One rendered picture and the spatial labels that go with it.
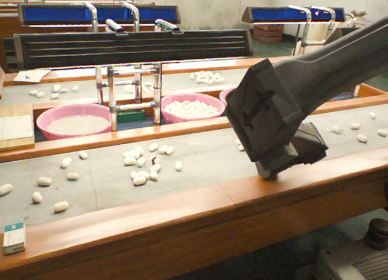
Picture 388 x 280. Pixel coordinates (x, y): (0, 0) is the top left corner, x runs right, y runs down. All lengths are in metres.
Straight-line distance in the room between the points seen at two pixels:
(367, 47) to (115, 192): 0.68
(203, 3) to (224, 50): 5.88
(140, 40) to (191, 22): 5.88
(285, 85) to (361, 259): 0.94
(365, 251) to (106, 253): 0.84
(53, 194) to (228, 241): 0.46
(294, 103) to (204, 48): 0.61
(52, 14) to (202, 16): 5.60
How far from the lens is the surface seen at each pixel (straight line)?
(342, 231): 2.09
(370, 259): 1.25
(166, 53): 0.89
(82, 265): 0.76
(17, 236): 0.75
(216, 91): 1.54
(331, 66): 0.37
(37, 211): 0.87
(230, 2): 7.18
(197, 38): 0.94
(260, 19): 1.70
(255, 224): 0.90
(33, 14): 1.40
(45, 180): 0.94
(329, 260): 1.18
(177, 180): 0.92
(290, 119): 0.34
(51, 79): 1.70
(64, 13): 1.40
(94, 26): 1.27
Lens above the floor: 1.27
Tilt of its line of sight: 27 degrees down
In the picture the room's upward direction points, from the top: 4 degrees clockwise
